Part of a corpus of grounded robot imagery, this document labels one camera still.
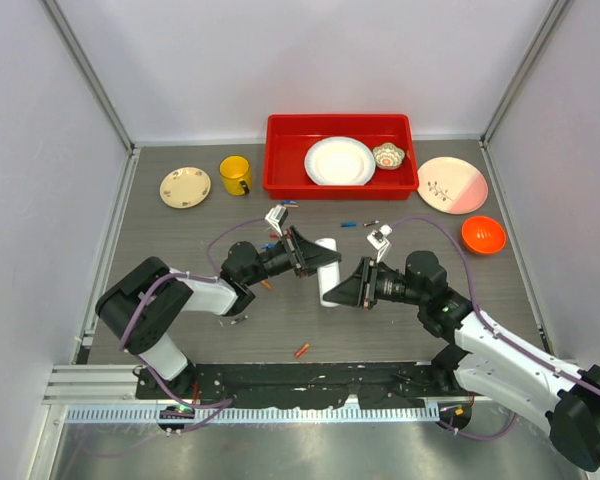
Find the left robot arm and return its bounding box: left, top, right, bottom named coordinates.
left=95, top=227, right=341, bottom=399

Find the yellow mug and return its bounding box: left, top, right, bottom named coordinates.
left=219, top=155, right=252, bottom=196

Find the orange plastic bowl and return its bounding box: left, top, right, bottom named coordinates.
left=461, top=216, right=507, bottom=255

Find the white remote control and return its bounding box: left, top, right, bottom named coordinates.
left=316, top=238, right=340, bottom=308

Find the pink white plate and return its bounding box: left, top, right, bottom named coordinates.
left=417, top=157, right=489, bottom=215

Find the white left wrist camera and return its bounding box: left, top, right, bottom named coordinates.
left=264, top=204, right=288, bottom=236

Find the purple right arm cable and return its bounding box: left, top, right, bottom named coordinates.
left=388, top=215, right=600, bottom=406

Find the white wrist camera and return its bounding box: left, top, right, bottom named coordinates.
left=367, top=224, right=393, bottom=263
left=264, top=204, right=288, bottom=236

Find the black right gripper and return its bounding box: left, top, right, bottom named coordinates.
left=324, top=256, right=427, bottom=309

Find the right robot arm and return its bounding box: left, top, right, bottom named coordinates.
left=323, top=251, right=600, bottom=472

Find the patterned small bowl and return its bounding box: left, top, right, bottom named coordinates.
left=372, top=142, right=406, bottom=170

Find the white slotted cable duct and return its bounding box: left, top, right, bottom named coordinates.
left=65, top=402, right=439, bottom=425

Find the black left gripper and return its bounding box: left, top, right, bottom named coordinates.
left=244, top=227, right=341, bottom=287

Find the red plastic bin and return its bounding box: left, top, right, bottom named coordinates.
left=262, top=113, right=419, bottom=200

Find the white paper plate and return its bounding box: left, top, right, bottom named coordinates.
left=304, top=136, right=376, bottom=186

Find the red orange battery near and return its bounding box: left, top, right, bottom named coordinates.
left=294, top=343, right=310, bottom=358

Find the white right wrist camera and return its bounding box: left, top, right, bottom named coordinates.
left=367, top=224, right=393, bottom=263

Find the cream floral plate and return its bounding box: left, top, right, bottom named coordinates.
left=159, top=167, right=211, bottom=209

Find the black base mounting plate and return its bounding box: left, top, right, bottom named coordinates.
left=166, top=362, right=470, bottom=410

